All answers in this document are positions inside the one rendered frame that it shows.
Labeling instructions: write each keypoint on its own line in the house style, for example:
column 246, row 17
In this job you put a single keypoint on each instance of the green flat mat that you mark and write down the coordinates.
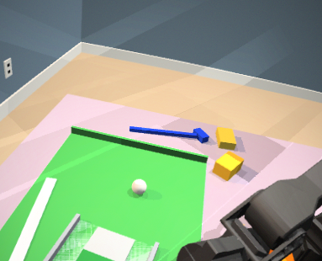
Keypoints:
column 94, row 179

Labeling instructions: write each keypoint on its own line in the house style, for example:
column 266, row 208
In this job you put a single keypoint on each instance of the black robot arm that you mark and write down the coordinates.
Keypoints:
column 282, row 219

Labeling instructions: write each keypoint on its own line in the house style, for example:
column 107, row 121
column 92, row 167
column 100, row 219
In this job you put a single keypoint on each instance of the white golf ball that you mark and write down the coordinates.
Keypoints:
column 139, row 186

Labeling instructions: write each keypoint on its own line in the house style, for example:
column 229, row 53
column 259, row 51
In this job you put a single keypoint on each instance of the white flat strip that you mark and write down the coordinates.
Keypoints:
column 33, row 220

